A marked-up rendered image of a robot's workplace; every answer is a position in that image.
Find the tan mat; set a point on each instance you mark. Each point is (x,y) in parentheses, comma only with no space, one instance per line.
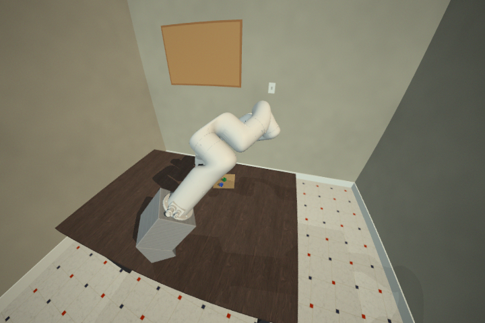
(229,183)

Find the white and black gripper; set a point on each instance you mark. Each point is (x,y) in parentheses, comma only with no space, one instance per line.
(198,161)

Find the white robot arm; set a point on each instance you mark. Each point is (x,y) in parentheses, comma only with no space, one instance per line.
(207,143)

